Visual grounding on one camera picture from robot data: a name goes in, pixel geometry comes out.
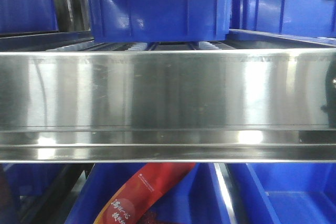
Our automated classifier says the blue plastic bin behind carton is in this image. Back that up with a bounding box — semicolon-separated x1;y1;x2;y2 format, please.
89;0;232;42

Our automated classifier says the blue bin lower shelf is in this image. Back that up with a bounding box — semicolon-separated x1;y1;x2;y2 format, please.
66;163;229;223

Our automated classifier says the red snack package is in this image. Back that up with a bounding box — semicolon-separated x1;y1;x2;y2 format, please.
94;163;196;223

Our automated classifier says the blue bin lower right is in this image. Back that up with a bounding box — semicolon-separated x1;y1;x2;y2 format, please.
229;163;335;223

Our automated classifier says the blue plastic bin left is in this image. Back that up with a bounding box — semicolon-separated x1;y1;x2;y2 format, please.
1;0;58;34

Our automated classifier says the blue bin upper right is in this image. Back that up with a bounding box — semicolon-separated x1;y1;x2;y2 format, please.
230;0;335;37

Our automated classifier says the stainless steel shelf frame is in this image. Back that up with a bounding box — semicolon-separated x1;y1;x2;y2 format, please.
1;29;335;163

